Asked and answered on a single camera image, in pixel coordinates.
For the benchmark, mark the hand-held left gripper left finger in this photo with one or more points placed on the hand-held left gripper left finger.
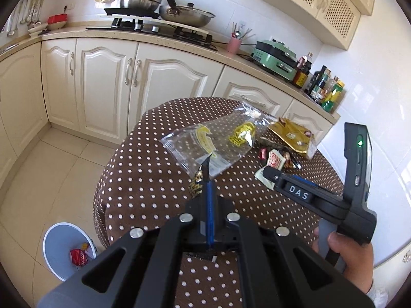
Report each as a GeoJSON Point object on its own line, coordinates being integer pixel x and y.
{"type": "Point", "coordinates": [208, 211]}

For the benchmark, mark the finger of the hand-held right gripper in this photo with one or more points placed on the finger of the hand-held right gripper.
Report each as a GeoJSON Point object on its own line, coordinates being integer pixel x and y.
{"type": "Point", "coordinates": [274, 177]}
{"type": "Point", "coordinates": [308, 183]}

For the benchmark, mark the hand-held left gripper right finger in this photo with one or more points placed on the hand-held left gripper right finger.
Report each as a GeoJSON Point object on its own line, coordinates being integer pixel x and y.
{"type": "Point", "coordinates": [219, 211]}

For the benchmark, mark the small red candy wrapper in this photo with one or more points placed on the small red candy wrapper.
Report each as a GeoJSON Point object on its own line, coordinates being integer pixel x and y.
{"type": "Point", "coordinates": [263, 153]}

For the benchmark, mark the small clear wrapper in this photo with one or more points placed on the small clear wrapper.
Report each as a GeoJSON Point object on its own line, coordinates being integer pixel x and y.
{"type": "Point", "coordinates": [312, 150]}

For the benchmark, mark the gold foil wrapper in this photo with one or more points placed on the gold foil wrapper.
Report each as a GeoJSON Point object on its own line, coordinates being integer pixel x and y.
{"type": "Point", "coordinates": [289, 131]}

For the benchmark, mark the clear yellow printed plastic bag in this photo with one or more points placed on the clear yellow printed plastic bag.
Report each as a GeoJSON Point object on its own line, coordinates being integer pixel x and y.
{"type": "Point", "coordinates": [192, 141]}

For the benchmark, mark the crushed red can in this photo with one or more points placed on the crushed red can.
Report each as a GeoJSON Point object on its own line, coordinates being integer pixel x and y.
{"type": "Point", "coordinates": [79, 257]}

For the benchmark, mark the pale blue waste bin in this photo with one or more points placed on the pale blue waste bin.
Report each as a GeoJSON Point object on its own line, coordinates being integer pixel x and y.
{"type": "Point", "coordinates": [54, 253]}

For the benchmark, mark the person's right hand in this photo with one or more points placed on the person's right hand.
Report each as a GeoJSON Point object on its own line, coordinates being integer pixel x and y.
{"type": "Point", "coordinates": [353, 260]}

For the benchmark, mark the brown polka dot tablecloth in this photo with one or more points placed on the brown polka dot tablecloth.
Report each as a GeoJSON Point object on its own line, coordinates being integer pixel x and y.
{"type": "Point", "coordinates": [144, 183]}

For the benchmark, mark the green yellow bottle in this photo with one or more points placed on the green yellow bottle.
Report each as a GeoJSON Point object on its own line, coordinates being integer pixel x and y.
{"type": "Point", "coordinates": [332, 99]}

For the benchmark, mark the dark sauce bottle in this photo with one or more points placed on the dark sauce bottle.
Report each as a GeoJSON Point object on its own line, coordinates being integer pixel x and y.
{"type": "Point", "coordinates": [314, 81]}
{"type": "Point", "coordinates": [321, 89]}

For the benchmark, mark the large brown sauce bottle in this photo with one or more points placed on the large brown sauce bottle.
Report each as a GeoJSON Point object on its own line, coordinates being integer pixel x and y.
{"type": "Point", "coordinates": [301, 73]}

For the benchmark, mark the green electric cooker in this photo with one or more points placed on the green electric cooker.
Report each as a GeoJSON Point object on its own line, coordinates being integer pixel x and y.
{"type": "Point", "coordinates": [273, 59]}

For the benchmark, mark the pink utensil holder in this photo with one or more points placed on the pink utensil holder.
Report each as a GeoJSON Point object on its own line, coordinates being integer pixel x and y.
{"type": "Point", "coordinates": [233, 45]}

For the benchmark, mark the cream base cabinets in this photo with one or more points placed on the cream base cabinets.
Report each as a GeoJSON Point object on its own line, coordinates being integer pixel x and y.
{"type": "Point", "coordinates": [102, 86]}

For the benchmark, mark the cream lattice door cabinet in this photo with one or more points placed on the cream lattice door cabinet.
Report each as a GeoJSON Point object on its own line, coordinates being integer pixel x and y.
{"type": "Point", "coordinates": [340, 9]}

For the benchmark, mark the steel wok with lid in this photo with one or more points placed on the steel wok with lid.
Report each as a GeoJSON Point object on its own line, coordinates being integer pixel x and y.
{"type": "Point", "coordinates": [189, 16]}

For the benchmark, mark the black gas stove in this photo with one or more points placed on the black gas stove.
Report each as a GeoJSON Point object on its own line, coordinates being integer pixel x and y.
{"type": "Point", "coordinates": [102, 27]}

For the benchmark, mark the cream bowl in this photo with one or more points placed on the cream bowl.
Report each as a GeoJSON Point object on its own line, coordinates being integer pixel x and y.
{"type": "Point", "coordinates": [57, 25]}

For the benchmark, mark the row of hanging utensils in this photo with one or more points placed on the row of hanging utensils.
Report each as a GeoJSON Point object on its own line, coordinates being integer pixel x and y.
{"type": "Point", "coordinates": [22, 16]}

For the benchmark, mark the white single wall socket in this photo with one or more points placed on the white single wall socket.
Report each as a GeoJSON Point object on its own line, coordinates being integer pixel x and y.
{"type": "Point", "coordinates": [69, 6]}

